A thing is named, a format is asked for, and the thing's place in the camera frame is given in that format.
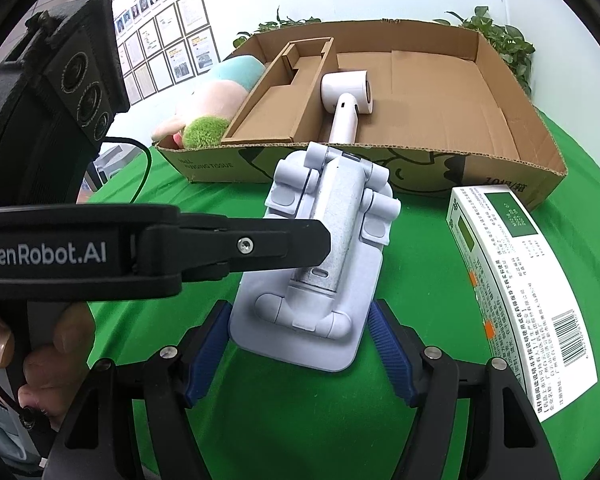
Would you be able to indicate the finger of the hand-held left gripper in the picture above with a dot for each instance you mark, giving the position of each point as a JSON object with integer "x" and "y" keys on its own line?
{"x": 260, "y": 245}

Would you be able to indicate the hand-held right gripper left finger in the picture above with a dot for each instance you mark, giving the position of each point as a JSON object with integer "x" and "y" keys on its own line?
{"x": 205, "y": 355}

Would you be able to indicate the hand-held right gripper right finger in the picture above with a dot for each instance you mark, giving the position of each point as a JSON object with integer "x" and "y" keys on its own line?
{"x": 390, "y": 345}

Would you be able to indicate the white folding phone stand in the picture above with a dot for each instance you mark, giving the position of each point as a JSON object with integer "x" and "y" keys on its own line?
{"x": 300, "y": 345}

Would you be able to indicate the brown cardboard insert tray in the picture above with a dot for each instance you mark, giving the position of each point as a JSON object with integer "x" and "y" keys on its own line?
{"x": 270, "y": 115}

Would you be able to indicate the white hair dryer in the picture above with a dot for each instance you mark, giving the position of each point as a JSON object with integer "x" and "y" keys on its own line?
{"x": 345, "y": 87}

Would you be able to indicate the large brown cardboard box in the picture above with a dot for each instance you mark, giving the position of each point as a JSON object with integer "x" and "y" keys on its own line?
{"x": 430, "y": 90}

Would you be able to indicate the person's left hand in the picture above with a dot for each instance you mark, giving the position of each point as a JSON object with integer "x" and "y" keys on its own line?
{"x": 65, "y": 340}

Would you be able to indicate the green tablecloth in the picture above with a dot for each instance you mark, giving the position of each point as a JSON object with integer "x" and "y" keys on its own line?
{"x": 305, "y": 425}

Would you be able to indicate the white and green medicine box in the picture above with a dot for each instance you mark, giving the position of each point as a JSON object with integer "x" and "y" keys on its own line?
{"x": 530, "y": 310}

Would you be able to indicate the pink and green plush toy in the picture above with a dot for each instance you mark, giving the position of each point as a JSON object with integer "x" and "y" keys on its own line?
{"x": 215, "y": 100}

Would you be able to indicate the green potted plant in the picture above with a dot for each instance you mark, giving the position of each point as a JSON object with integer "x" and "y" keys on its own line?
{"x": 500, "y": 40}
{"x": 275, "y": 27}

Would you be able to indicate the wall of framed certificates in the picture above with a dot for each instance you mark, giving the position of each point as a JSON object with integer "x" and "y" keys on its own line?
{"x": 170, "y": 45}

